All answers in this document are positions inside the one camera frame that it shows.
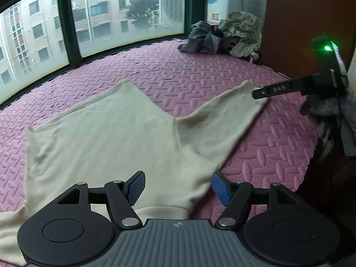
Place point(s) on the crumpled grey clothes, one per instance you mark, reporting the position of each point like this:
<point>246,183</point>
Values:
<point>203,40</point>

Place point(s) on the grey apartment building outside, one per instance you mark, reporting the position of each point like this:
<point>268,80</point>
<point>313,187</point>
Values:
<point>105,5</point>

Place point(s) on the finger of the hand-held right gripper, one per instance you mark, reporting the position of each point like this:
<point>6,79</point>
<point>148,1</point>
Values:
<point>278,89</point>

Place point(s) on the brown wooden cabinet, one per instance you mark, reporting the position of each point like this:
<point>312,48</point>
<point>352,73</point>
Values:
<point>292,19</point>

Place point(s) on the pink foam mat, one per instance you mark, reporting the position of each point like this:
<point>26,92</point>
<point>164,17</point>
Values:
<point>250,158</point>

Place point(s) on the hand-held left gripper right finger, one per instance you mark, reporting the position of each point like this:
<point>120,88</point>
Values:
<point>222,189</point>

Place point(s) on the dark green window frame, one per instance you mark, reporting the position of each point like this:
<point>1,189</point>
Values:
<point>66,19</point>

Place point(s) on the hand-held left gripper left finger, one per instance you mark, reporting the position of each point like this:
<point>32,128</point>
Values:
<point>136,187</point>

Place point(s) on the white louvred air conditioner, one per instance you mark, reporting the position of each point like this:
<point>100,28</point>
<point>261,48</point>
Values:
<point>171,0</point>

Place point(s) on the cream long-sleeved garment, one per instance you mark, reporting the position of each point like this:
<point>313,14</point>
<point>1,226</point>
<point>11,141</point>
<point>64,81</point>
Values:
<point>111,139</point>

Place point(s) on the crumpled beige clothes pile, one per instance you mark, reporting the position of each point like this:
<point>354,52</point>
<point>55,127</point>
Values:
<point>242,27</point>

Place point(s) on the green tree outside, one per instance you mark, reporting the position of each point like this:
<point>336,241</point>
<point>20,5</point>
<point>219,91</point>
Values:
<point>143,8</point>

